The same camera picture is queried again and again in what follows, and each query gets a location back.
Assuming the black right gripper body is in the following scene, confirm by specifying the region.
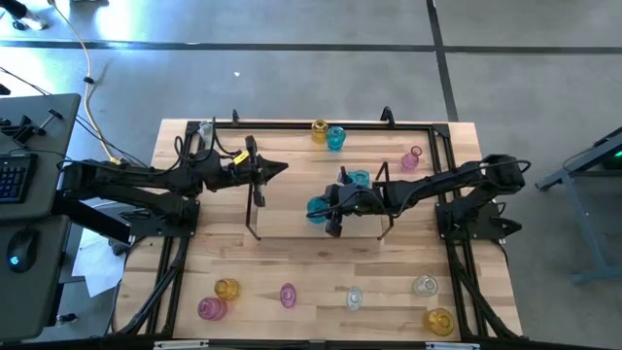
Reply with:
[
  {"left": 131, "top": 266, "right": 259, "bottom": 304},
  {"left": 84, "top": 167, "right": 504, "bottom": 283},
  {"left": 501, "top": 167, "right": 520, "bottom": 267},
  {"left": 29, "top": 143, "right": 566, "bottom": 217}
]
[{"left": 326, "top": 166, "right": 388, "bottom": 238}]

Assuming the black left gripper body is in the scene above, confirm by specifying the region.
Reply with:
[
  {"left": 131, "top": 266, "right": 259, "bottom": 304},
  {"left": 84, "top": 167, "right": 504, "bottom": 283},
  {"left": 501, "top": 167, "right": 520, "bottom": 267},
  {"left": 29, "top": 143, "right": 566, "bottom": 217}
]
[{"left": 206, "top": 135, "right": 267, "bottom": 208}]

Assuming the blue medallion embossed glass vase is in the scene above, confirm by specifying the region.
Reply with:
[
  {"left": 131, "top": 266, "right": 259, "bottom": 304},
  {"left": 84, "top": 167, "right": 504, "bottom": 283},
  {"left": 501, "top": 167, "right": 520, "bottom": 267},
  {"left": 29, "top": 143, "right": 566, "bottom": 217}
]
[{"left": 306, "top": 195, "right": 330, "bottom": 226}]

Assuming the large blue glass vase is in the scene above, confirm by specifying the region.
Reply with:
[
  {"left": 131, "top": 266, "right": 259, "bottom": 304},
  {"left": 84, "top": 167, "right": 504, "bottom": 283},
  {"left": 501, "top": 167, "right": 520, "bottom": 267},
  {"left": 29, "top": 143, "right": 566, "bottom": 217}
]
[{"left": 348, "top": 169, "right": 371, "bottom": 189}]

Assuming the small blue glass vase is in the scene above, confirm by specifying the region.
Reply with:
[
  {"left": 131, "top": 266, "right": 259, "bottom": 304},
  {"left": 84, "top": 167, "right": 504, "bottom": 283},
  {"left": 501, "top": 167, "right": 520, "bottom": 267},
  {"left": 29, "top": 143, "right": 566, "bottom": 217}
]
[{"left": 326, "top": 125, "right": 348, "bottom": 153}]

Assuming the clear ribbed glass vase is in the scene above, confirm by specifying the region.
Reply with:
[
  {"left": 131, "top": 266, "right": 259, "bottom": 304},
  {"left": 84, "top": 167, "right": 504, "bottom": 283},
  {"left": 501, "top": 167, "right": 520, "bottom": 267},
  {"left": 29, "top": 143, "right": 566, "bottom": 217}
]
[{"left": 197, "top": 120, "right": 215, "bottom": 147}]

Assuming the small yellow glass vase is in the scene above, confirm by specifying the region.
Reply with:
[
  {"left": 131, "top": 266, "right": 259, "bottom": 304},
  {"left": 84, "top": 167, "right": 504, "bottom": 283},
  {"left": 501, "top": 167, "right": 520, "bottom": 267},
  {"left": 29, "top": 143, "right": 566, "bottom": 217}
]
[{"left": 310, "top": 119, "right": 329, "bottom": 145}]

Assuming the small pink narrow-neck vase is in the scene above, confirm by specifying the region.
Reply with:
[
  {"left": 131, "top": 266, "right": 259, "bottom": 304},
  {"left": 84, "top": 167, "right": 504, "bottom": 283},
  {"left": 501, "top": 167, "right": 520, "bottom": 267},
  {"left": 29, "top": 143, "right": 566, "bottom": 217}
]
[{"left": 400, "top": 145, "right": 424, "bottom": 172}]

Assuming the oval clear glass vase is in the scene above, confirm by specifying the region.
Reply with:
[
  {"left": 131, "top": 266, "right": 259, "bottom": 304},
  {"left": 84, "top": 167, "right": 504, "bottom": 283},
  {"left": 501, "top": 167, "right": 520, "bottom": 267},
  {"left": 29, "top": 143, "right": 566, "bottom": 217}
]
[{"left": 345, "top": 285, "right": 364, "bottom": 312}]

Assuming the pink oval ribbed glass vase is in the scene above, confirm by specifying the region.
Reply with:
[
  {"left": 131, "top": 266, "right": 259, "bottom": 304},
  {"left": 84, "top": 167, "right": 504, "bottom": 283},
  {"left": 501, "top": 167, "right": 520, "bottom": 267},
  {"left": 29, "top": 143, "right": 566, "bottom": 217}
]
[{"left": 279, "top": 282, "right": 297, "bottom": 309}]

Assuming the round clear glass vase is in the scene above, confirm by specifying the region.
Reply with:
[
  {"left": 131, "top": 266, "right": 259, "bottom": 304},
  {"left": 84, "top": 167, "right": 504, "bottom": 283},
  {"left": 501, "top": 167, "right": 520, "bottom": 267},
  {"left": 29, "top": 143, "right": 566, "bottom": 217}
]
[{"left": 412, "top": 274, "right": 439, "bottom": 298}]

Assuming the pink ringed glass vase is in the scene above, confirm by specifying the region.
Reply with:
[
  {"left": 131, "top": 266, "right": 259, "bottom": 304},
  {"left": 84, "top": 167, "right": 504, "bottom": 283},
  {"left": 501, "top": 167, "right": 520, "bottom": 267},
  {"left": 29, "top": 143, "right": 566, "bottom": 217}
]
[{"left": 196, "top": 297, "right": 228, "bottom": 322}]

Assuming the yellow diamond pattern glass vase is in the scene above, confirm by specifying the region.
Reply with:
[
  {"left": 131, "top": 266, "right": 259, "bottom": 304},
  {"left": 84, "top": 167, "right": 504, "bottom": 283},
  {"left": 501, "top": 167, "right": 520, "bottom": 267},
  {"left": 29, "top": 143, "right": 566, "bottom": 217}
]
[{"left": 423, "top": 307, "right": 456, "bottom": 337}]

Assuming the black support beam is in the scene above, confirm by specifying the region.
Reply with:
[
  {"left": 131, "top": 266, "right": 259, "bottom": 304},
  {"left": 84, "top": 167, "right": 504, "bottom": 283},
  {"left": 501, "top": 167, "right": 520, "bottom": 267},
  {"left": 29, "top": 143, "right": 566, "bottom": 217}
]
[{"left": 51, "top": 189, "right": 135, "bottom": 245}]

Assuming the white paper sheet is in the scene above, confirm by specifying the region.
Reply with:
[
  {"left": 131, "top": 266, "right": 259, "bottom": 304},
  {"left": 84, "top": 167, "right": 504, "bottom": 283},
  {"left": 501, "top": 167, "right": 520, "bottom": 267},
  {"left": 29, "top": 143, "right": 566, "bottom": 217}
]
[{"left": 71, "top": 227, "right": 126, "bottom": 298}]

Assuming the dark grey desk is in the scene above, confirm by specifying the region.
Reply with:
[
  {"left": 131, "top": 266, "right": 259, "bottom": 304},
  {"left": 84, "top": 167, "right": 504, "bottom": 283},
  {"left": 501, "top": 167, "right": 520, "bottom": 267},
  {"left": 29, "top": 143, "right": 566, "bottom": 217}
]
[{"left": 0, "top": 92, "right": 83, "bottom": 342}]

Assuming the black desk clamp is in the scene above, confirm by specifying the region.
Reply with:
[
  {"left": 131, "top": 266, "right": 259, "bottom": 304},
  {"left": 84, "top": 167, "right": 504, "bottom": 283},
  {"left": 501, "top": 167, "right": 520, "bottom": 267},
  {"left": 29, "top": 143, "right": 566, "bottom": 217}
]
[{"left": 0, "top": 109, "right": 64, "bottom": 145}]

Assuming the black keyboard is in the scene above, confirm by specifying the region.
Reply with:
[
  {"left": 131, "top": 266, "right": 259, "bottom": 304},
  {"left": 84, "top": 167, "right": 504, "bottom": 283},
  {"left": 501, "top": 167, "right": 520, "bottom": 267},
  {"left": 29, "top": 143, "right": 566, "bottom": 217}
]
[{"left": 0, "top": 153, "right": 38, "bottom": 204}]

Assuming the black computer mouse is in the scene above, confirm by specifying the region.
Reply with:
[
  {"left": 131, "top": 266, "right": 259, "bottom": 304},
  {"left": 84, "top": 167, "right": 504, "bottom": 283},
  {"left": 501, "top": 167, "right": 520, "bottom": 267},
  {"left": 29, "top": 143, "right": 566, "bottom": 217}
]
[{"left": 5, "top": 227, "right": 40, "bottom": 273}]

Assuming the grey metal side table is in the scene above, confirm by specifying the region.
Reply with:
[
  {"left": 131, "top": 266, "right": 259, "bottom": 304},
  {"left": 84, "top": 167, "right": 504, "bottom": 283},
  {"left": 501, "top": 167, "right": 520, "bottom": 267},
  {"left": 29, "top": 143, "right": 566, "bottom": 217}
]
[{"left": 534, "top": 125, "right": 622, "bottom": 286}]

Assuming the black device with green light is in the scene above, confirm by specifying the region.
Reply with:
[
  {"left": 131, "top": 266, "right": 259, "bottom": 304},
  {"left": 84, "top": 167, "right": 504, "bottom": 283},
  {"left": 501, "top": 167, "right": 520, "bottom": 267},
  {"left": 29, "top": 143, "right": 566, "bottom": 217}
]
[{"left": 602, "top": 140, "right": 622, "bottom": 171}]

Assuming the person's foot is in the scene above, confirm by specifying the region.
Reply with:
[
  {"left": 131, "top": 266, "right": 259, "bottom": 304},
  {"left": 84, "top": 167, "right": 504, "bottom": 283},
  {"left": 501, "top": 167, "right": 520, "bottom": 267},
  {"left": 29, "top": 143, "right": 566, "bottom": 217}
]
[{"left": 0, "top": 0, "right": 50, "bottom": 31}]

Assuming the black aluminium table frame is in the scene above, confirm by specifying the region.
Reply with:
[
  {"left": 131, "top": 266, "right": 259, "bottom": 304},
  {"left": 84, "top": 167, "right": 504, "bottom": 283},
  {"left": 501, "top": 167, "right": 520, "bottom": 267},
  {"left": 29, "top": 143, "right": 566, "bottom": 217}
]
[{"left": 109, "top": 119, "right": 524, "bottom": 341}]

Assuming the yellow floor cable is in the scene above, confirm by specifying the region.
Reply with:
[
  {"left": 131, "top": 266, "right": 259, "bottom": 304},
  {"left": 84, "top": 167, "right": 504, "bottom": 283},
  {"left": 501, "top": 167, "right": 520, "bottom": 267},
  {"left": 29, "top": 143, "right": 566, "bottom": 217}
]
[{"left": 47, "top": 0, "right": 122, "bottom": 165}]

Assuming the silver metal bracket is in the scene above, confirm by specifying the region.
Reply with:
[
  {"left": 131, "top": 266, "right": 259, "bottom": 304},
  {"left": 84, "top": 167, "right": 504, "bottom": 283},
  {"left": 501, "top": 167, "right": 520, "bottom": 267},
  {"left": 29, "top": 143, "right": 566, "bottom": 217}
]
[
  {"left": 153, "top": 339, "right": 210, "bottom": 350},
  {"left": 425, "top": 341, "right": 481, "bottom": 350}
]

